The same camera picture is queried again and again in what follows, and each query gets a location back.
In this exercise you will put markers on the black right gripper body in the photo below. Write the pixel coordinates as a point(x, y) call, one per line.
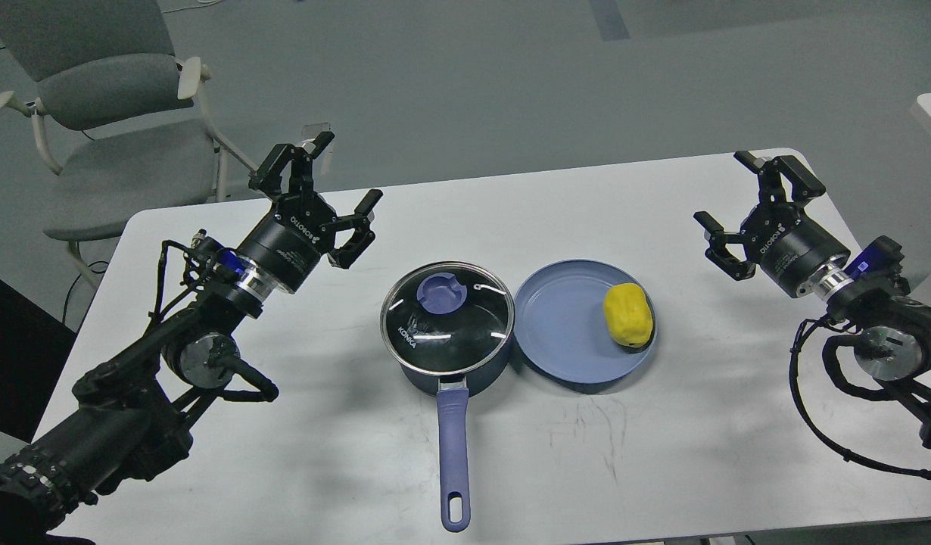
point(789, 246)

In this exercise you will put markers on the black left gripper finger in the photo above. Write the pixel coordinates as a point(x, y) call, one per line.
point(287, 171)
point(359, 223)

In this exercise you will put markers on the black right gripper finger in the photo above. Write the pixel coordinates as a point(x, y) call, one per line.
point(785, 186)
point(719, 240)

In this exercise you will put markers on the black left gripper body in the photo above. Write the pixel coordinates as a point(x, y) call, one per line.
point(290, 239)

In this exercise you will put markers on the yellow toy potato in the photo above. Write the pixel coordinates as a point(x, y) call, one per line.
point(629, 319)

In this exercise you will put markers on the glass pot lid blue knob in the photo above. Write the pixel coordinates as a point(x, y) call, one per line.
point(447, 317)

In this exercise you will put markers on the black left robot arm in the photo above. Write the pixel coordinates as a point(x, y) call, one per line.
point(136, 411)

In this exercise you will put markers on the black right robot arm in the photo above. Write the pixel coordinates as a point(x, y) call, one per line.
point(880, 343)

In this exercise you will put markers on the grey office chair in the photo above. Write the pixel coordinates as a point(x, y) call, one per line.
point(96, 63)

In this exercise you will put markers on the blue round plate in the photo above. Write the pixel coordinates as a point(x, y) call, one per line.
point(561, 330)

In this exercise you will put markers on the black box at left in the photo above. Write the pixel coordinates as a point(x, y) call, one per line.
point(34, 347)

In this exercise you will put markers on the blue saucepan with handle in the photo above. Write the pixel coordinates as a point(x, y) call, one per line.
point(452, 393)

